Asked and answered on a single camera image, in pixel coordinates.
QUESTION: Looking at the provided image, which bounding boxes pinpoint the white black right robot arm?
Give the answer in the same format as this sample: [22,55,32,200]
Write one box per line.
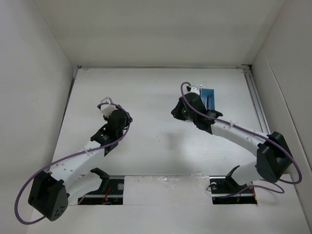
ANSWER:
[171,93,292,192]

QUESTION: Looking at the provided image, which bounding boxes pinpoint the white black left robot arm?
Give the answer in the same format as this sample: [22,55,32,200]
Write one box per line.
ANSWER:
[28,107,132,221]

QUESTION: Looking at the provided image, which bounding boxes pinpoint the light blue storage bin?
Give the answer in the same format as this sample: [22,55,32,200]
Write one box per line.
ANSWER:
[200,88,215,110]

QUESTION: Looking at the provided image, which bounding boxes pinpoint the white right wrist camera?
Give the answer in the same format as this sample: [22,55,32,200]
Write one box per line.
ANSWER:
[186,85,200,96]

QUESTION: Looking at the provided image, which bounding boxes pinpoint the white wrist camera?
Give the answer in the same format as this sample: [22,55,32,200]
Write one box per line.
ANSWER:
[186,85,200,96]
[98,97,117,117]

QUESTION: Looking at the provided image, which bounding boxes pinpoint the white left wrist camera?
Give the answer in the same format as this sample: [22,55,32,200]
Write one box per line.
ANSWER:
[98,97,117,117]

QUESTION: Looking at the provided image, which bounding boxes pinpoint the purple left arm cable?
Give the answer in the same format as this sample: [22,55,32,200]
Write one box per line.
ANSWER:
[14,102,132,224]

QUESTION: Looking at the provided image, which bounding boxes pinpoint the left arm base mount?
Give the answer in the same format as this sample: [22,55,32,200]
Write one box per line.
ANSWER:
[77,168,125,205]

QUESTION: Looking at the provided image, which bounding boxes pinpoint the aluminium rail right edge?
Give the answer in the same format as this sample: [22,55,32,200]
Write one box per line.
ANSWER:
[241,65,271,134]

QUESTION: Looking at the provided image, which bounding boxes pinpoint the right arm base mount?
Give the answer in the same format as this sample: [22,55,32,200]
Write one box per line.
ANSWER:
[206,166,257,205]

